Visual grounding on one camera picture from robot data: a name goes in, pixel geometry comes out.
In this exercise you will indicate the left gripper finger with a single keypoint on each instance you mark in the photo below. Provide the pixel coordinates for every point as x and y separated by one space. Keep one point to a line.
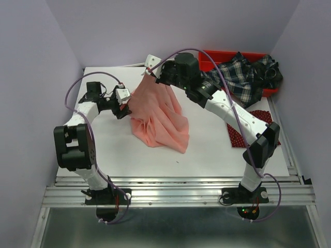
123 113
123 106

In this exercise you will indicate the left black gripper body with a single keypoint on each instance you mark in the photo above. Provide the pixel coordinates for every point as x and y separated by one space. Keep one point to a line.
110 103

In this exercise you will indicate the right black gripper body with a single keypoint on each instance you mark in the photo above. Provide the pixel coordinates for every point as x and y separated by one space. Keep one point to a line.
168 75

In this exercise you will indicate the pink pleated skirt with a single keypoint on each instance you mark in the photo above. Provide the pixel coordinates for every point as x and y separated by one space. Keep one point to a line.
156 116

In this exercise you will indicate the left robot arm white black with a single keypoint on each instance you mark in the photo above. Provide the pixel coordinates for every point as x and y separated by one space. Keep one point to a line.
74 142

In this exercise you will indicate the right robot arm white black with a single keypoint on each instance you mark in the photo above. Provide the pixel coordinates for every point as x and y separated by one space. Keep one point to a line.
260 138

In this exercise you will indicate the plaid navy skirt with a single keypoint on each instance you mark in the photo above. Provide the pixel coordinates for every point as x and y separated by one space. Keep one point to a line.
246 80

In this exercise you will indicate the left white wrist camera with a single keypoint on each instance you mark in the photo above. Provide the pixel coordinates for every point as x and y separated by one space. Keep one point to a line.
122 95

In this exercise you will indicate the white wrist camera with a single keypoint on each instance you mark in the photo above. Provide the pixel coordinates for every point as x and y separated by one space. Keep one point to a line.
153 65
122 95

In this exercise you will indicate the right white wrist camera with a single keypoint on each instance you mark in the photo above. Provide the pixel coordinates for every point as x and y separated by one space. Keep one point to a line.
153 65

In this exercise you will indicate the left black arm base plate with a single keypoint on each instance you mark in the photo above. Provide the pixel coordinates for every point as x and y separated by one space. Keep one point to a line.
111 204

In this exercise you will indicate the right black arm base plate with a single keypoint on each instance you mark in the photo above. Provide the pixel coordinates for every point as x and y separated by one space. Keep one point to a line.
248 203

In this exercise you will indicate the aluminium frame rail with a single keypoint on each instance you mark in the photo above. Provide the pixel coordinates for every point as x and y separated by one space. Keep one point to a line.
175 197

